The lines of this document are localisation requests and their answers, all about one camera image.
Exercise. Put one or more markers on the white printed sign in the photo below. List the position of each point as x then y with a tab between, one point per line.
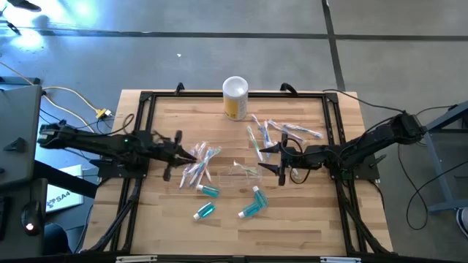
64	199

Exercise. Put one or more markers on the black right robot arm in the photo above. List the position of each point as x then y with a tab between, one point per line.
365	146

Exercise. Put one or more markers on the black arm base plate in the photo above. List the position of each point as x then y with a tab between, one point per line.
370	174
106	168

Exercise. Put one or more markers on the blue-grey metal table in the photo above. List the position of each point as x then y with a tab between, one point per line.
444	118

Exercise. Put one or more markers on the black computer mouse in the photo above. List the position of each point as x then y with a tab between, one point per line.
32	219

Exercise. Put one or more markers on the black metal bar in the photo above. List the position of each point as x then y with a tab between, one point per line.
66	179

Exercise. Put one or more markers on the orange toothbrush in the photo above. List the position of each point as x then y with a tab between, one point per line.
209	177

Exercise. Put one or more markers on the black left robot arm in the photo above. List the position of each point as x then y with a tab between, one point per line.
91	140

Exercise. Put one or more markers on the black plastic bracket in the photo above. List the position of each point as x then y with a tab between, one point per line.
14	145

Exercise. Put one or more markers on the person's shoe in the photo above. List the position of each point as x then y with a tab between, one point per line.
463	221

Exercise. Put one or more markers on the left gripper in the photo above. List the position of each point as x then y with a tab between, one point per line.
166	151

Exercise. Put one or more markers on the silver metal bracket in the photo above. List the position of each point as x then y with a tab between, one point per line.
135	259
340	259

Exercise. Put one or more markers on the green toothbrush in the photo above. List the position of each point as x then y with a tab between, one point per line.
216	151
245	169
254	143

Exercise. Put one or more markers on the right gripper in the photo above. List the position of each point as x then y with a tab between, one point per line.
298	157

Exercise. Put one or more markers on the clear plastic zip bag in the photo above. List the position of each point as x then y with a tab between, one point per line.
234	180

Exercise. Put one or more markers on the person's leg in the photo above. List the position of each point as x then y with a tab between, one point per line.
56	239

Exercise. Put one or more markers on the grey desk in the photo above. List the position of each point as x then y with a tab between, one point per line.
18	117

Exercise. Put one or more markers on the white yellow wipes canister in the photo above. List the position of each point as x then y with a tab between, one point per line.
235	102

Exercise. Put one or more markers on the black chair base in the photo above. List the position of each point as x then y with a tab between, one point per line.
25	5

